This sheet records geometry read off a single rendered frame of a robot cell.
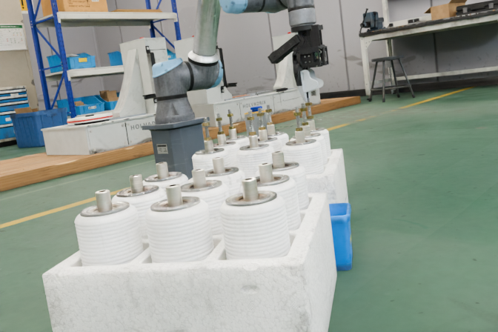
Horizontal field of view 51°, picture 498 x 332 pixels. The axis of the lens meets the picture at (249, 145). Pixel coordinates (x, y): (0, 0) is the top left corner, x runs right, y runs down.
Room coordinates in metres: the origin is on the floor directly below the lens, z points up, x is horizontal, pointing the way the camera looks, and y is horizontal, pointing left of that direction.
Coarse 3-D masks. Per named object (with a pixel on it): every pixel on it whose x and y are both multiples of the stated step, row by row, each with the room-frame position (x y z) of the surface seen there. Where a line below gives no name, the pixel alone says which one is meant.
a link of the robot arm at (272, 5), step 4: (268, 0) 1.52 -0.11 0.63; (272, 0) 1.52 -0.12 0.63; (276, 0) 1.53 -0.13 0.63; (280, 0) 1.53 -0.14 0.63; (268, 4) 1.52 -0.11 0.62; (272, 4) 1.53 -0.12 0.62; (276, 4) 1.54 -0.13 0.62; (280, 4) 1.53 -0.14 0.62; (264, 8) 1.52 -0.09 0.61; (268, 8) 1.53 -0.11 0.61; (272, 8) 1.54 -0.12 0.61; (276, 8) 1.55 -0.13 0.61; (280, 8) 1.55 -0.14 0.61; (284, 8) 1.54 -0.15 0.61; (268, 12) 1.60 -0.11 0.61; (272, 12) 1.59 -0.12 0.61; (276, 12) 1.60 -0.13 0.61
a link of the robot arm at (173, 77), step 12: (180, 60) 1.95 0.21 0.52; (156, 72) 1.93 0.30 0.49; (168, 72) 1.92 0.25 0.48; (180, 72) 1.94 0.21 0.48; (192, 72) 1.96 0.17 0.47; (156, 84) 1.94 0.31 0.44; (168, 84) 1.92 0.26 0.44; (180, 84) 1.94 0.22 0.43; (192, 84) 1.97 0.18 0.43; (156, 96) 1.95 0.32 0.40
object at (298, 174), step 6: (294, 168) 0.94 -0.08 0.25; (300, 168) 0.95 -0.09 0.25; (258, 174) 0.95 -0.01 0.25; (288, 174) 0.93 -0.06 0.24; (294, 174) 0.93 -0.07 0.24; (300, 174) 0.94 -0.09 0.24; (294, 180) 0.93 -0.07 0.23; (300, 180) 0.94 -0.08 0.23; (300, 186) 0.94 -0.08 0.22; (306, 186) 0.96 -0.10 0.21; (300, 192) 0.93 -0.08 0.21; (306, 192) 0.95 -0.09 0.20; (300, 198) 0.93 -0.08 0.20; (306, 198) 0.95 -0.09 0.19; (300, 204) 0.93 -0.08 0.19; (306, 204) 0.95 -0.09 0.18
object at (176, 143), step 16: (144, 128) 1.96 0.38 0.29; (160, 128) 1.89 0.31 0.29; (176, 128) 1.88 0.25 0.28; (192, 128) 1.92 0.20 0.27; (160, 144) 1.92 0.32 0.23; (176, 144) 1.88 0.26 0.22; (192, 144) 1.92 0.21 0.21; (160, 160) 1.93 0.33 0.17; (176, 160) 1.88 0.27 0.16; (192, 176) 1.90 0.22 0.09
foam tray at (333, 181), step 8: (336, 152) 1.49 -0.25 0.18; (328, 160) 1.42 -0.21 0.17; (336, 160) 1.36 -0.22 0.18; (328, 168) 1.26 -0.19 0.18; (336, 168) 1.29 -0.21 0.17; (344, 168) 1.53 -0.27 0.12; (312, 176) 1.19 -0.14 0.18; (320, 176) 1.19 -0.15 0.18; (328, 176) 1.18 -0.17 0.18; (336, 176) 1.26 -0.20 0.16; (344, 176) 1.50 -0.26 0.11; (312, 184) 1.19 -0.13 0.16; (320, 184) 1.19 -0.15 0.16; (328, 184) 1.18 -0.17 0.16; (336, 184) 1.24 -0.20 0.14; (344, 184) 1.47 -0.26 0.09; (312, 192) 1.19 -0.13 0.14; (320, 192) 1.19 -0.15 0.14; (328, 192) 1.18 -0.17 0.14; (336, 192) 1.22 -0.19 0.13; (344, 192) 1.43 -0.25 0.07; (328, 200) 1.18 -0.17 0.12; (336, 200) 1.19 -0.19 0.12; (344, 200) 1.40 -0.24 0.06
